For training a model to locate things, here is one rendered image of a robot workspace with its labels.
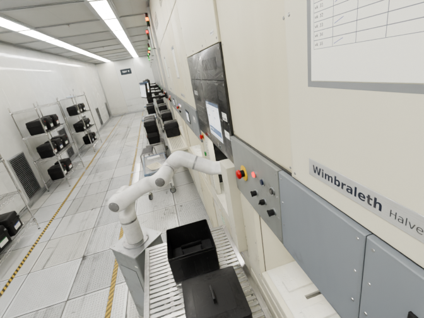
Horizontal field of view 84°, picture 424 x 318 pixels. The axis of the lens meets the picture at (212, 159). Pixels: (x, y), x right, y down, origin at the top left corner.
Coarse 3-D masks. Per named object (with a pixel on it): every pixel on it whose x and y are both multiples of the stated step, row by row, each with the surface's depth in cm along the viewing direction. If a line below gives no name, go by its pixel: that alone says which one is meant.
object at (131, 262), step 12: (144, 228) 187; (120, 240) 179; (156, 240) 176; (120, 252) 166; (132, 252) 164; (144, 252) 167; (120, 264) 177; (132, 264) 165; (144, 264) 167; (156, 264) 178; (132, 276) 173; (132, 288) 183; (156, 288) 179; (168, 288) 191; (156, 312) 181
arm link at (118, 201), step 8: (160, 168) 149; (168, 168) 150; (152, 176) 144; (160, 176) 141; (168, 176) 145; (136, 184) 153; (144, 184) 150; (152, 184) 144; (160, 184) 142; (120, 192) 154; (128, 192) 154; (136, 192) 153; (144, 192) 154; (112, 200) 152; (120, 200) 153; (128, 200) 154; (112, 208) 153; (120, 208) 154
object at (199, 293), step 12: (204, 276) 123; (216, 276) 122; (228, 276) 120; (192, 288) 117; (204, 288) 116; (216, 288) 115; (228, 288) 114; (240, 288) 113; (192, 300) 111; (204, 300) 110; (216, 300) 109; (228, 300) 108; (240, 300) 107; (192, 312) 106; (204, 312) 105; (216, 312) 104; (228, 312) 103; (240, 312) 102
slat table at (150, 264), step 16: (224, 240) 160; (224, 256) 147; (240, 256) 144; (144, 272) 146; (160, 272) 143; (208, 272) 137; (240, 272) 134; (144, 288) 134; (160, 288) 132; (176, 288) 131; (256, 288) 123; (144, 304) 125; (160, 304) 123; (176, 304) 122; (256, 304) 115
